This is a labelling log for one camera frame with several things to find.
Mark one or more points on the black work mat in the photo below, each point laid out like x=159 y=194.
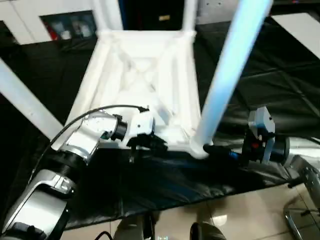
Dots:
x=270 y=85

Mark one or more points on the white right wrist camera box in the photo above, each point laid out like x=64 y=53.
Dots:
x=261 y=125

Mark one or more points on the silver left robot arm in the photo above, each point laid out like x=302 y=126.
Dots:
x=75 y=150

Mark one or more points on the white flat board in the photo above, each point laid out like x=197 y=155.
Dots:
x=300 y=32

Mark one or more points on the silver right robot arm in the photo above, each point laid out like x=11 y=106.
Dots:
x=305 y=160

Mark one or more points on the white cabinet with glass doors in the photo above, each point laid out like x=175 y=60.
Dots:
x=30 y=20

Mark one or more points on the dark right robot foot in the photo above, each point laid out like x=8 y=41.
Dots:
x=207 y=232

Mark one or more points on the small yellow label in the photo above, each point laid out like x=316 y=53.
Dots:
x=164 y=18

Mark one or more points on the white plastic table top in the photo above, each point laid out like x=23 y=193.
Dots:
x=140 y=75

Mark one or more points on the grey cushion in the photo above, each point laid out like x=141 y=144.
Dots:
x=217 y=10

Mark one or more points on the chrome tube frame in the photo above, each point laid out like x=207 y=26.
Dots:
x=297 y=220

